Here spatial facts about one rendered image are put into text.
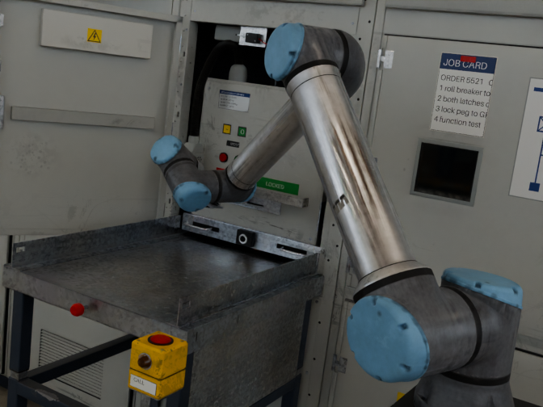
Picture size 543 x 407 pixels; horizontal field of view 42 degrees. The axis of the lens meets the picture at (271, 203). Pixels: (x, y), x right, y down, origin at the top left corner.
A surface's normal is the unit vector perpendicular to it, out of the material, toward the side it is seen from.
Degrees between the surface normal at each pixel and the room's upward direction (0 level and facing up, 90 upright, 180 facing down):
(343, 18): 90
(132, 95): 90
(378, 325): 95
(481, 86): 90
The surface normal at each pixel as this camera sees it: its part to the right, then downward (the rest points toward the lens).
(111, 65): 0.51, 0.22
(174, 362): 0.85, 0.19
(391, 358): -0.79, 0.11
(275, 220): -0.51, 0.09
